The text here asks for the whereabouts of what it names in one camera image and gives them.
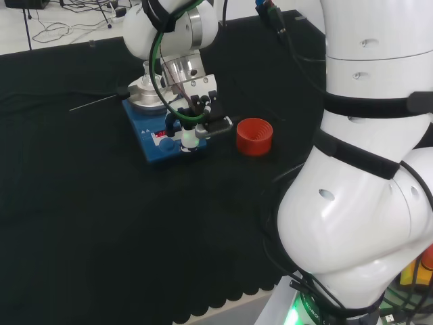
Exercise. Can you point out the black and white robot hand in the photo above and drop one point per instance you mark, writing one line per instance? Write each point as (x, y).
(211, 111)

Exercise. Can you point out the heater with blue base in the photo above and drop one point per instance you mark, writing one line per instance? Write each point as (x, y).
(159, 152)

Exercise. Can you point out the red ribbed plastic cup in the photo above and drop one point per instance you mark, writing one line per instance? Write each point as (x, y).
(250, 144)

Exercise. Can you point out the thin metal probe rod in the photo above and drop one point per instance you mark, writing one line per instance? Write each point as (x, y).
(94, 103)

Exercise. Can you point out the white power strip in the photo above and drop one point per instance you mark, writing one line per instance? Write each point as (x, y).
(119, 14)

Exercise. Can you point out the black tripod leg with foot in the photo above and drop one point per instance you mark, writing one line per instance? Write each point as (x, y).
(105, 17)

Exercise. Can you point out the black bench cloth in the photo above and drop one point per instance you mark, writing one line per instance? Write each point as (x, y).
(101, 220)

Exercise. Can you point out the thin black tripod leg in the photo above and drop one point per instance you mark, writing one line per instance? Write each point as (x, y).
(27, 30)

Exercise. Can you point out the black box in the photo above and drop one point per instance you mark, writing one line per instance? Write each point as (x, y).
(23, 3)

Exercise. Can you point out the yellow stop button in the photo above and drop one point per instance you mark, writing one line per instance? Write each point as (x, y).
(411, 274)

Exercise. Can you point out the silver usb plug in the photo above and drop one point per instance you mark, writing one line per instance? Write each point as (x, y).
(390, 318)

